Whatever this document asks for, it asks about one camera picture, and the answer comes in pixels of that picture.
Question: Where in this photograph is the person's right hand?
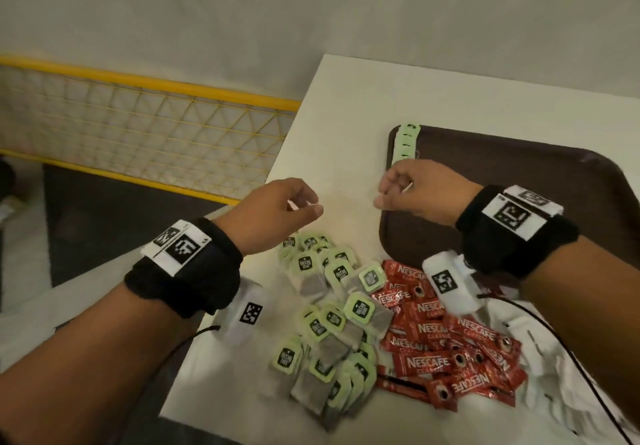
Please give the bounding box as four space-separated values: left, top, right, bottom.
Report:
373 159 485 226

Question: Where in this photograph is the person's left hand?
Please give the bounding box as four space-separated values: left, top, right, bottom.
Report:
219 177 325 256

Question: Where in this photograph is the row of tea bags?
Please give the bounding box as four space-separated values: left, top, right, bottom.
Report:
391 123 422 165

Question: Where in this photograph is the brown tray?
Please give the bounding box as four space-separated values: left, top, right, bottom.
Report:
378 123 640 310

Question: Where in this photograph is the pile of green tea bags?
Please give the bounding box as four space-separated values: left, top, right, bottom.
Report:
269 232 396 430

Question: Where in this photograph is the pile of red Nescafe sachets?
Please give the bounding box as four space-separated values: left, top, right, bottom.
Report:
372 259 529 413

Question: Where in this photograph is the person's left forearm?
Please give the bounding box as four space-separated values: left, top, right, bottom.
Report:
0 279 201 445

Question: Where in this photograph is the person's right forearm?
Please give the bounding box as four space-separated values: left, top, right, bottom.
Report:
517 249 640 430

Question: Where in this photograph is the black left wristband with markers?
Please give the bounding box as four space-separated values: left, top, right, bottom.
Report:
125 217 245 319

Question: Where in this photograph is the black wristband with markers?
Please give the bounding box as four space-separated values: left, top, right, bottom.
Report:
455 184 580 280
125 217 245 319

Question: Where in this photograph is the black right wristband with markers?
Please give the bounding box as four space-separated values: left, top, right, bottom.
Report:
455 184 580 280

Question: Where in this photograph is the yellow mesh railing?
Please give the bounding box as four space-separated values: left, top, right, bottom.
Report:
0 57 303 206

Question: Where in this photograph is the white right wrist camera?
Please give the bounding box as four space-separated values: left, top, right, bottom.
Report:
422 250 483 316

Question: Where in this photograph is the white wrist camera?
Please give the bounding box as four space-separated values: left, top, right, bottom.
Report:
422 250 483 316
215 279 273 348

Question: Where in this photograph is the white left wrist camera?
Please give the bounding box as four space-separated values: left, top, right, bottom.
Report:
215 279 273 348

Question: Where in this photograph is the black left camera cable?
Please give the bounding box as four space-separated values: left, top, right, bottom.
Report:
119 326 222 445

